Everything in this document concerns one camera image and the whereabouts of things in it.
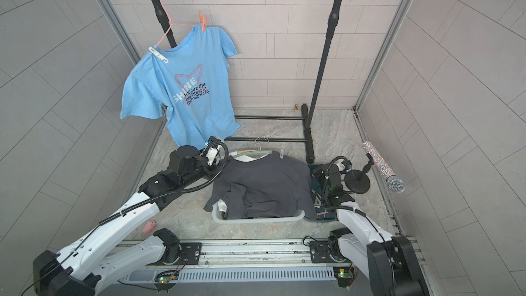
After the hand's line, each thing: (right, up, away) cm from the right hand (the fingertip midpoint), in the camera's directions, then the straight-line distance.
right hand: (317, 162), depth 88 cm
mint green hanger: (-24, +5, -2) cm, 25 cm away
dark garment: (-18, -7, -13) cm, 23 cm away
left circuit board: (-53, -32, -25) cm, 67 cm away
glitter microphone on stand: (+16, -9, -2) cm, 19 cm away
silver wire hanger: (-25, +10, +19) cm, 33 cm away
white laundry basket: (-39, -16, -17) cm, 45 cm away
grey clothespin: (-16, +6, -8) cm, 18 cm away
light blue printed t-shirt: (-52, +32, -6) cm, 61 cm away
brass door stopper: (-6, +26, +31) cm, 41 cm away
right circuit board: (+5, -35, -20) cm, 40 cm away
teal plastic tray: (0, -19, -9) cm, 21 cm away
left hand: (-36, +6, -13) cm, 39 cm away
